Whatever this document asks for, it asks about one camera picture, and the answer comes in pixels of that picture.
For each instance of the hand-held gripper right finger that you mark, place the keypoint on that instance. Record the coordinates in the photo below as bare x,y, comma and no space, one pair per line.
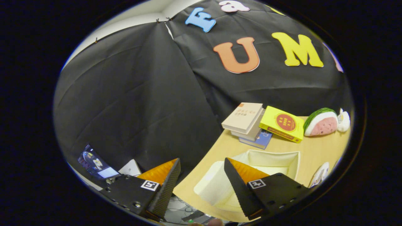
276,190

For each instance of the yellow book red circle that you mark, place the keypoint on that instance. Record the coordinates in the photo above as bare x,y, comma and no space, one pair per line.
284,124

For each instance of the watermelon slice plush toy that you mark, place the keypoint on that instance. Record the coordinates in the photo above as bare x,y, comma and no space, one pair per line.
323,124

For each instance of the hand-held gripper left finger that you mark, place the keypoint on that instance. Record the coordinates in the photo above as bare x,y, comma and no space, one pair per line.
132,191

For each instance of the cream fabric storage box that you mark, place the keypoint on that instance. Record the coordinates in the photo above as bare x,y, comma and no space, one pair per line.
213,185

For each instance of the white canvas shoe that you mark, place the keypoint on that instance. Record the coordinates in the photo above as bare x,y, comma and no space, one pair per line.
320,174

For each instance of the small white box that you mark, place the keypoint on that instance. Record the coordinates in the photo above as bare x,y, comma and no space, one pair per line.
130,168

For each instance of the grey book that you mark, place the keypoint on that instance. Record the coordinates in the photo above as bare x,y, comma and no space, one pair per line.
252,135

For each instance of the computer screen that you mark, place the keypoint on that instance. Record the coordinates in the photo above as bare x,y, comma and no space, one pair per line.
94,161

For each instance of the white plush toy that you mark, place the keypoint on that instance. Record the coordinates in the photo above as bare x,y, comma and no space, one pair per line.
344,121

